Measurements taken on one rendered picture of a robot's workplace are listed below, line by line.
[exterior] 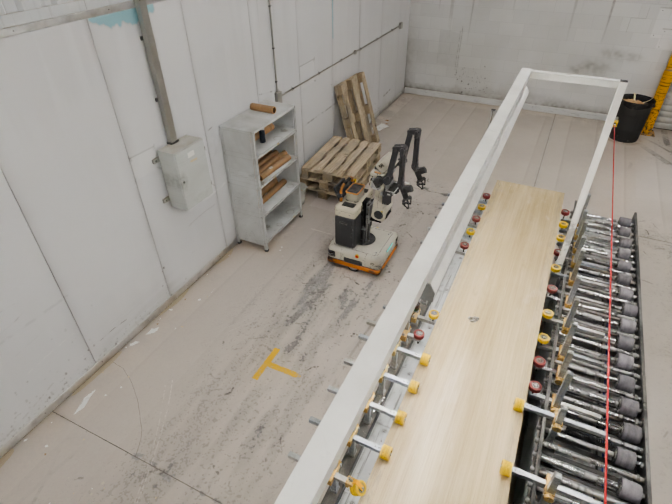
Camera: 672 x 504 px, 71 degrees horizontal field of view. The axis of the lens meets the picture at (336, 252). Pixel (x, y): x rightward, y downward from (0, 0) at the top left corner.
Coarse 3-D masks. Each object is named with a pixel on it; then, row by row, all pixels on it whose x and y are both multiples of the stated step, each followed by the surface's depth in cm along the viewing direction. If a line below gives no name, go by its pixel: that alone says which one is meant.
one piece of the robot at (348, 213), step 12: (348, 180) 516; (372, 192) 537; (348, 204) 511; (360, 204) 512; (336, 216) 516; (348, 216) 507; (360, 216) 520; (336, 228) 524; (348, 228) 517; (360, 228) 531; (336, 240) 534; (348, 240) 526; (360, 240) 544
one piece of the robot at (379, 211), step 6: (372, 174) 480; (378, 174) 477; (384, 174) 478; (384, 186) 490; (378, 192) 497; (378, 198) 501; (378, 204) 501; (390, 204) 512; (372, 210) 509; (378, 210) 505; (384, 210) 502; (372, 216) 513; (378, 216) 509; (384, 216) 506
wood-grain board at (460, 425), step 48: (528, 192) 509; (480, 240) 439; (528, 240) 438; (480, 288) 385; (528, 288) 384; (432, 336) 343; (480, 336) 343; (528, 336) 342; (432, 384) 309; (480, 384) 309; (528, 384) 308; (432, 432) 282; (480, 432) 281; (384, 480) 259; (432, 480) 258; (480, 480) 258
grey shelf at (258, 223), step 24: (240, 120) 512; (264, 120) 511; (288, 120) 564; (240, 144) 501; (264, 144) 531; (288, 144) 584; (240, 168) 520; (288, 168) 605; (240, 192) 541; (288, 192) 592; (240, 216) 564; (264, 216) 551; (288, 216) 617; (264, 240) 568
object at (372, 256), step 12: (372, 228) 567; (372, 240) 549; (384, 240) 547; (396, 240) 563; (336, 252) 539; (348, 252) 532; (360, 252) 529; (372, 252) 528; (384, 252) 531; (348, 264) 541; (360, 264) 533; (372, 264) 525; (384, 264) 538
